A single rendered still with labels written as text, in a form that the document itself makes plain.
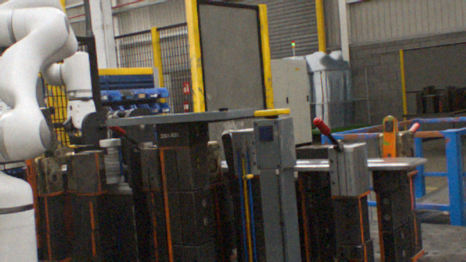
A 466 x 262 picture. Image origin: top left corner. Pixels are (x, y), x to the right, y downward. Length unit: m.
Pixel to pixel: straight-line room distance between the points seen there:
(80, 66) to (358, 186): 1.13
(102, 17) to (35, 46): 5.15
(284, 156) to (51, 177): 0.98
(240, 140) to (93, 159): 0.44
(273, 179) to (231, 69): 3.81
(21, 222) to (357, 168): 0.80
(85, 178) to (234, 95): 3.47
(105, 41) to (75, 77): 4.64
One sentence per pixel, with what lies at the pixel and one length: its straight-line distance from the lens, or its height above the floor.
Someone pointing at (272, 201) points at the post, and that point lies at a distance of 1.42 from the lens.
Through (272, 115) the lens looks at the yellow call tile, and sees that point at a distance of 1.39.
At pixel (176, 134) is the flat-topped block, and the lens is 1.53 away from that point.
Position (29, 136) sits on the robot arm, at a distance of 1.55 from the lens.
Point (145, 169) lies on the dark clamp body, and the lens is 1.78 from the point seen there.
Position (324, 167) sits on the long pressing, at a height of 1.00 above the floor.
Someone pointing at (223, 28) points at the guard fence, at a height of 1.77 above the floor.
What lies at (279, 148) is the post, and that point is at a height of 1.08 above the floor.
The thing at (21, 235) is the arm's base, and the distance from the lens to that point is 1.59.
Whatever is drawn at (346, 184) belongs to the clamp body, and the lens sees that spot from 1.51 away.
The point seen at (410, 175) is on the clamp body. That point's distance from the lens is 1.85.
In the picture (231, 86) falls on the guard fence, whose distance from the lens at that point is 5.17.
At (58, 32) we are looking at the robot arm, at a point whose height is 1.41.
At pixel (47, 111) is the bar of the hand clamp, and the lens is 2.16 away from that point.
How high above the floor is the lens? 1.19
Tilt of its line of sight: 3 degrees down
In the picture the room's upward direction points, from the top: 5 degrees counter-clockwise
